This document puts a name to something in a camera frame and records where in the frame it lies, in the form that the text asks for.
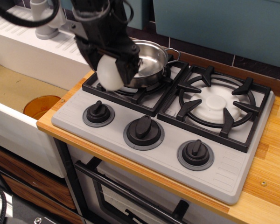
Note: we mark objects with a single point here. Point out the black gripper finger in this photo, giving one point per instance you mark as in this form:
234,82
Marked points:
128,66
90,51

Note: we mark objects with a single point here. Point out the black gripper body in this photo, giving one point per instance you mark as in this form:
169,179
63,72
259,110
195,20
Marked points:
105,22

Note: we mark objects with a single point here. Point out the white egg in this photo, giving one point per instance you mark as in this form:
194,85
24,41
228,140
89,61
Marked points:
108,74

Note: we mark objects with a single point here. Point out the stainless steel pot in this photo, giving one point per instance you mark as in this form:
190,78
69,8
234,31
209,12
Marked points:
153,60

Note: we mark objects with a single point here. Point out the black left stove knob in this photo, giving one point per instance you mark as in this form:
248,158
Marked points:
98,115

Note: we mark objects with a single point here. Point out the black stove knob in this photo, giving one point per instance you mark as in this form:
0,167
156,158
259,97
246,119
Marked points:
143,134
98,115
195,155

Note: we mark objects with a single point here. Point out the black middle stove knob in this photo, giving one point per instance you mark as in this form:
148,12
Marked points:
143,134

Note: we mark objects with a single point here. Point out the grey toy stove top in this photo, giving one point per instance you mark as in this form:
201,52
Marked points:
224,180

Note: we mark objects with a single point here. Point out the black right stove knob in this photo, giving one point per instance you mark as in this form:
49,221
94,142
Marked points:
195,155

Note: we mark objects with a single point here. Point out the black left burner grate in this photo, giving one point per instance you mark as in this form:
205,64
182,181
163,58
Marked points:
147,100

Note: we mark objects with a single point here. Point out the black burner grate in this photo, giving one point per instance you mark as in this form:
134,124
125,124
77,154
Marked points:
225,109
147,100

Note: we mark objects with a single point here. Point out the grey toy faucet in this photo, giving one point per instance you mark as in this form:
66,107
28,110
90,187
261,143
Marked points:
40,11

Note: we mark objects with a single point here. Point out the white toy sink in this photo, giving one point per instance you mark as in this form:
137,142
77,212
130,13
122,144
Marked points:
30,68

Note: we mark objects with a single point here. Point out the orange plastic plate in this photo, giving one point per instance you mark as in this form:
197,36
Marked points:
37,107

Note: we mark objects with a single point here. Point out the black right burner grate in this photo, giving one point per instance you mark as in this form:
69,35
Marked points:
225,109

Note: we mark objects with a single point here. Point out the wooden drawer front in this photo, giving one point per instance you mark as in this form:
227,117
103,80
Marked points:
38,186

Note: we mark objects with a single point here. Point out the oven door with black handle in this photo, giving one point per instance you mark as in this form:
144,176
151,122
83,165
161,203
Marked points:
128,207

